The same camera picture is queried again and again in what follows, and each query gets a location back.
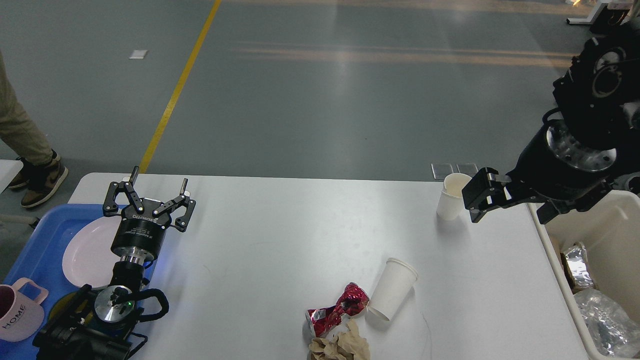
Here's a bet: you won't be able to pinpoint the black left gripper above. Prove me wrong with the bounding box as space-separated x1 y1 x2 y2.
103 166 197 263

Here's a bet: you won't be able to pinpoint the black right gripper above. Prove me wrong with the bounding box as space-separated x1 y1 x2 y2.
461 120 618 225

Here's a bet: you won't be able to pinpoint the aluminium foil tray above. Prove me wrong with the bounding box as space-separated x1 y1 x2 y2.
562 242 598 293

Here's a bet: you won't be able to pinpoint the pink plate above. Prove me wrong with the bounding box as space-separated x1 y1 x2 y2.
61 215 156 290

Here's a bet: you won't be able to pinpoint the white paper cup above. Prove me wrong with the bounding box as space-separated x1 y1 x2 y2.
436 173 472 221
367 257 419 322

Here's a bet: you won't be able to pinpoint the brown paper bag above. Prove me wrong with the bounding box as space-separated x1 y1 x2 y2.
549 235 576 294

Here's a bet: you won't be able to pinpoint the dark teal mug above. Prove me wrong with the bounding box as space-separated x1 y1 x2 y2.
46 291 95 328

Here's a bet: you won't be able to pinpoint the aluminium foil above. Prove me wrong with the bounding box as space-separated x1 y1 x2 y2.
573 288 640 359

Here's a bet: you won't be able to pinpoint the pink HOME mug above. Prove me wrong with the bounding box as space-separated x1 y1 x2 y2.
0 277 49 342

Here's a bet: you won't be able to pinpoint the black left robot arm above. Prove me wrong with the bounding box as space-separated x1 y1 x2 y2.
32 166 196 360

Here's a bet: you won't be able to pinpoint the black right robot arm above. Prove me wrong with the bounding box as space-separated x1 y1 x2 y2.
461 18 640 224

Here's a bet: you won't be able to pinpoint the beige plastic bin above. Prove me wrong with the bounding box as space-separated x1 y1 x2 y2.
528 190 640 360

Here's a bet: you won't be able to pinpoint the floor outlet plates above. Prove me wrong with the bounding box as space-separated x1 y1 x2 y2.
430 162 479 181

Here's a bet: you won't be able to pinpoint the person in black clothes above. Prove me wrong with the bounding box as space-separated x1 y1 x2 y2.
622 172 640 196

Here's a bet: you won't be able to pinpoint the person in khaki trousers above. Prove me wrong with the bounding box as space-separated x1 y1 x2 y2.
0 59 69 208

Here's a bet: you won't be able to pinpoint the blue plastic tray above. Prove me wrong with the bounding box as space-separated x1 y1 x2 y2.
0 203 166 360

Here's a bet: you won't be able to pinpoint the white table edge left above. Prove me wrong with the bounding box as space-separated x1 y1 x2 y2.
0 159 23 193

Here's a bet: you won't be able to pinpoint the white desk leg far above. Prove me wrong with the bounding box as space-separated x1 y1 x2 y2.
565 0 636 30

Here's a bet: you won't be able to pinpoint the crushed red can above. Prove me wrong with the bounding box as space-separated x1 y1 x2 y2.
305 282 370 338

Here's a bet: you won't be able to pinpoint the crumpled brown paper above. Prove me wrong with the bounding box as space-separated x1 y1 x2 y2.
308 319 371 360

